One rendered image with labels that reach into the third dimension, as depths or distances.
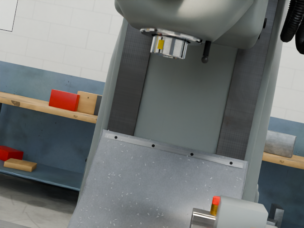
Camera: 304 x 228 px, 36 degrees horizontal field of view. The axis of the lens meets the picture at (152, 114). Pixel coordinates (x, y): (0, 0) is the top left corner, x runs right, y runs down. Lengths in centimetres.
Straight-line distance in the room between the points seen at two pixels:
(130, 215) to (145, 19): 49
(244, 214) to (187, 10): 26
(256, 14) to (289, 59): 415
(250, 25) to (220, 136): 33
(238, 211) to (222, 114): 41
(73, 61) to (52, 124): 70
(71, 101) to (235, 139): 355
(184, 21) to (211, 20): 3
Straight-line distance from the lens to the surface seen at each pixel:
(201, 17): 57
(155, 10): 57
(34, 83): 524
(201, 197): 98
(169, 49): 62
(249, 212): 63
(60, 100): 452
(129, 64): 103
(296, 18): 87
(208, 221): 68
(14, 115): 533
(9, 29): 542
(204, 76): 101
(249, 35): 75
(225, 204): 62
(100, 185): 100
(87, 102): 453
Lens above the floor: 123
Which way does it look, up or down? 3 degrees down
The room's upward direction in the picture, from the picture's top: 12 degrees clockwise
